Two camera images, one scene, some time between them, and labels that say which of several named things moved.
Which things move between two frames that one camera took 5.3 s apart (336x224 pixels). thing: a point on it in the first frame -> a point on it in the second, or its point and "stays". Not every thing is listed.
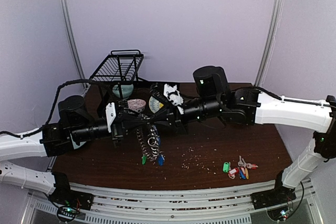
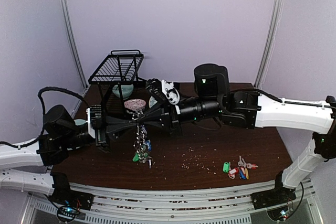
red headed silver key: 252,166 stays
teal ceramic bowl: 126,90 stays
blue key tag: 157,135 -> 148,142
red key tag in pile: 232,172 stays
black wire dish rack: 121,65 stays
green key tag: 144,159 -> 136,157
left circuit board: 67,213 stays
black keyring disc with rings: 151,151 -> 140,154
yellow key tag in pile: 247,173 stays
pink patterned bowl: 137,105 stays
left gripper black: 119,126 -> 102,126
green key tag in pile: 226,167 stays
